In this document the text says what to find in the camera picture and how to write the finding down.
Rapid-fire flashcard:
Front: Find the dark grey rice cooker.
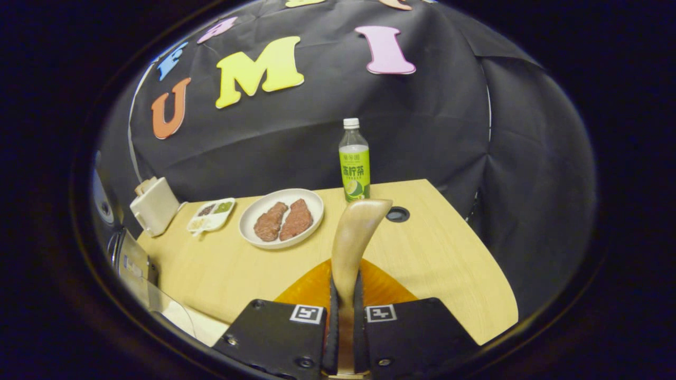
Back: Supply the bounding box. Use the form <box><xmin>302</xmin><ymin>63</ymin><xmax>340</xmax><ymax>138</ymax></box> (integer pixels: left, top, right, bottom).
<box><xmin>94</xmin><ymin>166</ymin><xmax>159</xmax><ymax>312</ymax></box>

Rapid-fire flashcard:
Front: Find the clear box of rice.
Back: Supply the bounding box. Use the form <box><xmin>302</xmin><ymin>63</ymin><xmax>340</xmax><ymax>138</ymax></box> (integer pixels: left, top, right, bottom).
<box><xmin>151</xmin><ymin>293</ymin><xmax>230</xmax><ymax>348</ymax></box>

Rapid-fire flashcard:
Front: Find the white divided bean dish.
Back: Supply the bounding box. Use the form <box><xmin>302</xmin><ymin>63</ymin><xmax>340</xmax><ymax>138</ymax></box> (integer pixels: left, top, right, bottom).
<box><xmin>186</xmin><ymin>197</ymin><xmax>236</xmax><ymax>236</ymax></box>

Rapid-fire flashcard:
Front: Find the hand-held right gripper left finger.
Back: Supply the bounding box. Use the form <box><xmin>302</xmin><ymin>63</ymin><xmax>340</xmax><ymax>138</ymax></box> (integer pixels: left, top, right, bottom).
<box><xmin>211</xmin><ymin>259</ymin><xmax>339</xmax><ymax>380</ymax></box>

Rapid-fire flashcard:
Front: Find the white toaster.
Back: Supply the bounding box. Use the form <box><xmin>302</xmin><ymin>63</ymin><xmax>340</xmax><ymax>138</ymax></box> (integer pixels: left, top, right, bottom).
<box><xmin>129</xmin><ymin>176</ymin><xmax>181</xmax><ymax>238</ymax></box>

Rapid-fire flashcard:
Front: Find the brown meat piece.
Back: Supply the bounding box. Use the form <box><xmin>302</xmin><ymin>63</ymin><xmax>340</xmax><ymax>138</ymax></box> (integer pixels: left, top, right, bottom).
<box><xmin>279</xmin><ymin>198</ymin><xmax>314</xmax><ymax>242</ymax></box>
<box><xmin>253</xmin><ymin>202</ymin><xmax>289</xmax><ymax>242</ymax></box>

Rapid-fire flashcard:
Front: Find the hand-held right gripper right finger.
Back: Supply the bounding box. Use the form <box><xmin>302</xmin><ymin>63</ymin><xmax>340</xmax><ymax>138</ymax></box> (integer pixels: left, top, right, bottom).
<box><xmin>353</xmin><ymin>259</ymin><xmax>481</xmax><ymax>380</ymax></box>

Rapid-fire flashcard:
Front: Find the wooden spoon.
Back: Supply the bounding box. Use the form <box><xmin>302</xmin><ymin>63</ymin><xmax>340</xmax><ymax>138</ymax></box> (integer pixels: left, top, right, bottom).
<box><xmin>331</xmin><ymin>198</ymin><xmax>394</xmax><ymax>376</ymax></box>

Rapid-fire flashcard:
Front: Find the black backdrop cloth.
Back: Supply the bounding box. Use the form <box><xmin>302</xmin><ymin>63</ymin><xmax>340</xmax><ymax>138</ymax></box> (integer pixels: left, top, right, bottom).
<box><xmin>95</xmin><ymin>0</ymin><xmax>597</xmax><ymax>317</ymax></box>

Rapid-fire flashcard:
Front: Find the white round plate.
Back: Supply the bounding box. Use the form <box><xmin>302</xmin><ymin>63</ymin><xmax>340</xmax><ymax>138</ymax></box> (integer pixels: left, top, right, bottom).
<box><xmin>238</xmin><ymin>188</ymin><xmax>324</xmax><ymax>250</ymax></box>

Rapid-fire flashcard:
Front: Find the green label tea bottle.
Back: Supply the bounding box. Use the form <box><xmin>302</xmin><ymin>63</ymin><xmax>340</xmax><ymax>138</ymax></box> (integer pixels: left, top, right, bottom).
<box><xmin>339</xmin><ymin>118</ymin><xmax>371</xmax><ymax>203</ymax></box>

